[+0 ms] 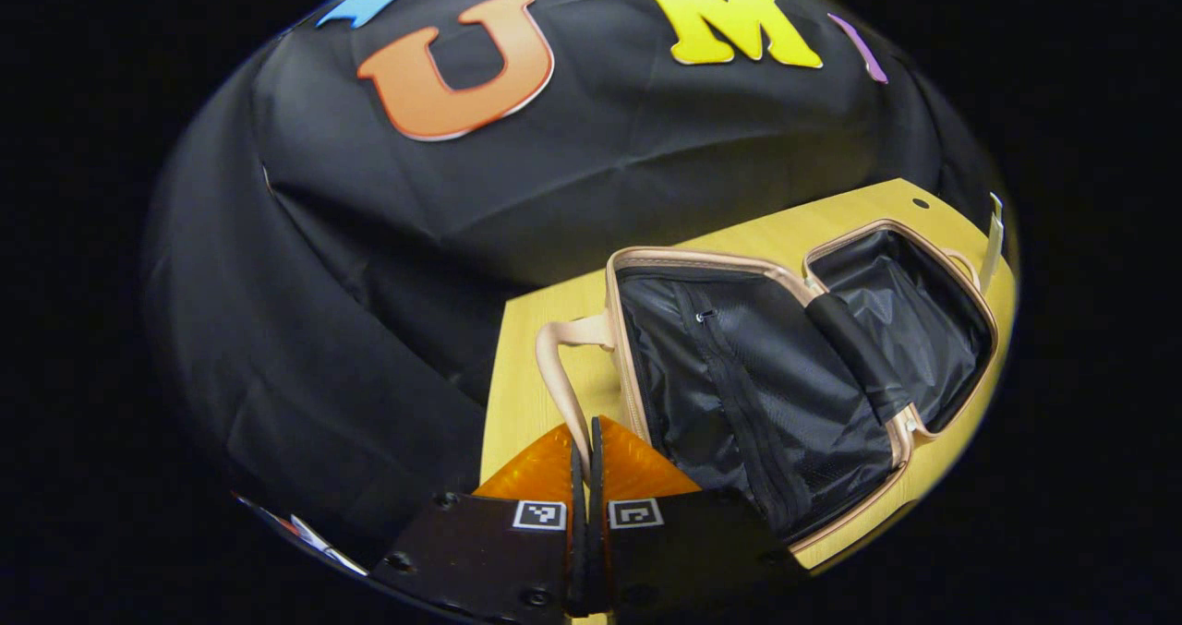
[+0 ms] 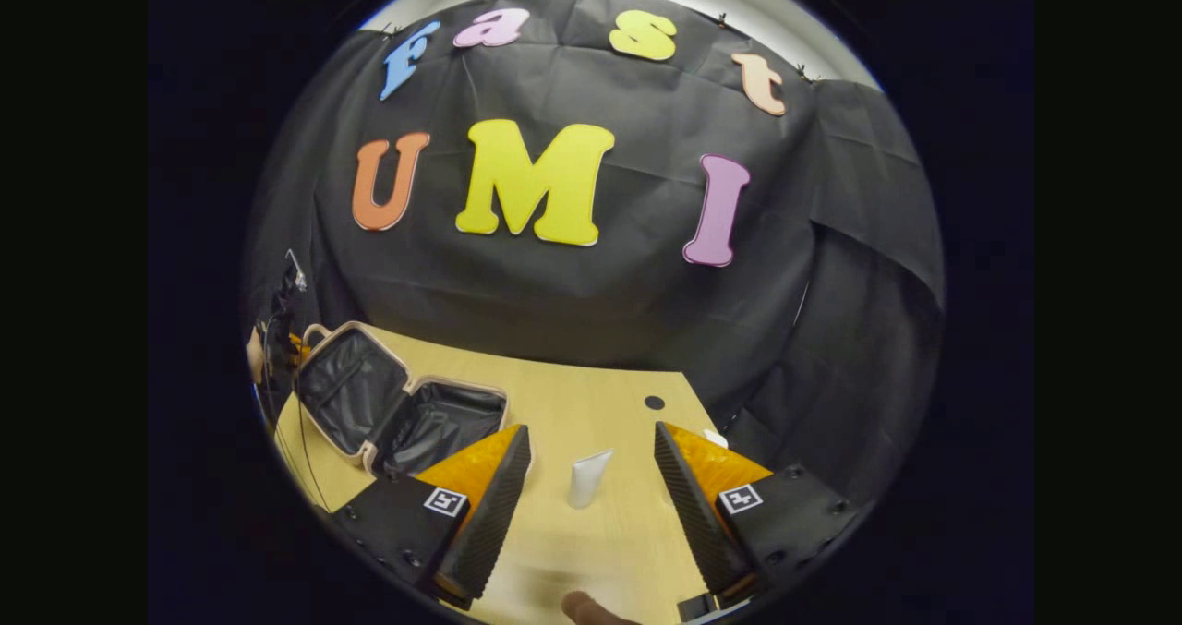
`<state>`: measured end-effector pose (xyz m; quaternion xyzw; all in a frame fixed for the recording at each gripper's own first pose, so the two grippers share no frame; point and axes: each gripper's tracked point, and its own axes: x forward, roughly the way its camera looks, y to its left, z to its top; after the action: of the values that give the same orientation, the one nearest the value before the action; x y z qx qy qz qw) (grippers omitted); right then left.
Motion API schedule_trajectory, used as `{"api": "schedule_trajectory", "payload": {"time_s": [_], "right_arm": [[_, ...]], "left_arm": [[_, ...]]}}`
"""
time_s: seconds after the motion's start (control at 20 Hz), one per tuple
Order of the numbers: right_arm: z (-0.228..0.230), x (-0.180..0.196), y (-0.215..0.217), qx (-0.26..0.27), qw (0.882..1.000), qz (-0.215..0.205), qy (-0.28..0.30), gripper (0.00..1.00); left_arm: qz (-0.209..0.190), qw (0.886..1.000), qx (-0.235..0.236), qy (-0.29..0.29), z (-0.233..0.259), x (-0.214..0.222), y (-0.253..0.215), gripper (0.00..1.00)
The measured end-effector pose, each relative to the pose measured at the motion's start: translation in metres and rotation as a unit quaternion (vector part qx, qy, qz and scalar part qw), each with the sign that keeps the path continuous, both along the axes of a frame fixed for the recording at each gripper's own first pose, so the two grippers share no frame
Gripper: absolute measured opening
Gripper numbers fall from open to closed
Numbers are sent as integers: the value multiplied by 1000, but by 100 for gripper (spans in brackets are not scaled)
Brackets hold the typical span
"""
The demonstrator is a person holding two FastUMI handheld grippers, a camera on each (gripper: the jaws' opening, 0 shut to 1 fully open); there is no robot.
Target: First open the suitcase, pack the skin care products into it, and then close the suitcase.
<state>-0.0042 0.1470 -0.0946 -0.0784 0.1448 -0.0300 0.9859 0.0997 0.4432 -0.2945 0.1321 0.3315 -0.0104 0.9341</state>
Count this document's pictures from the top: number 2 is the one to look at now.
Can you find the white pump bottle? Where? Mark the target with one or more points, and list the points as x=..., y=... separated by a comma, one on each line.
x=714, y=438

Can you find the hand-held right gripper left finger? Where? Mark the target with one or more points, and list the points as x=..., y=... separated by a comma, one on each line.
x=494, y=514

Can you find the white squeeze tube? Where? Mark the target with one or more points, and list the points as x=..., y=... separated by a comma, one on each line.
x=589, y=477

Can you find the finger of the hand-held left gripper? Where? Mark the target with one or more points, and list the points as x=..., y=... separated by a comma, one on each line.
x=296, y=346

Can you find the beige suitcase with black lining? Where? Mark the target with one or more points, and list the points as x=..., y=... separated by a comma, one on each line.
x=406, y=413

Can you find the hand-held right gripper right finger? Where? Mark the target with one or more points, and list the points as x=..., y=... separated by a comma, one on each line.
x=697, y=514

